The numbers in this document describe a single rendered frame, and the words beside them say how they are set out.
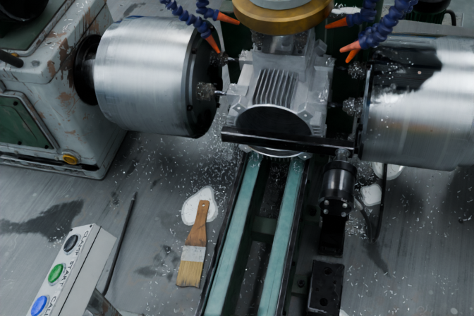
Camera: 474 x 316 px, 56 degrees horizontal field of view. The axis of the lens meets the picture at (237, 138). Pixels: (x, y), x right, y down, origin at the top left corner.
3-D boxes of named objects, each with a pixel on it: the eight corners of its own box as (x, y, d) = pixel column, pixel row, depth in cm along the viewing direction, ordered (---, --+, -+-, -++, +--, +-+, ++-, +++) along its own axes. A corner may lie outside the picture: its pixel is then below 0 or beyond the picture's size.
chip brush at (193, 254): (194, 200, 105) (194, 199, 104) (215, 202, 104) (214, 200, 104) (175, 286, 92) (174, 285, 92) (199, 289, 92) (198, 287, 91)
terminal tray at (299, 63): (265, 41, 96) (263, 13, 91) (315, 45, 94) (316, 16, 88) (252, 80, 89) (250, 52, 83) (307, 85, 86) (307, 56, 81)
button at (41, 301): (46, 300, 68) (37, 295, 67) (56, 299, 66) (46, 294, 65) (37, 319, 66) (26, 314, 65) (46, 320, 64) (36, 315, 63)
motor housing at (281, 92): (252, 90, 109) (245, 26, 94) (331, 98, 104) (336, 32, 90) (231, 156, 97) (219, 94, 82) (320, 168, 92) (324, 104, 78)
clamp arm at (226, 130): (354, 148, 85) (224, 132, 91) (355, 137, 83) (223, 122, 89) (352, 163, 83) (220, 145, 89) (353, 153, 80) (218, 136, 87)
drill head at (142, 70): (111, 71, 120) (75, -12, 101) (243, 84, 111) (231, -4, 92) (67, 144, 105) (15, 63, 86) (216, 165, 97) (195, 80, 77)
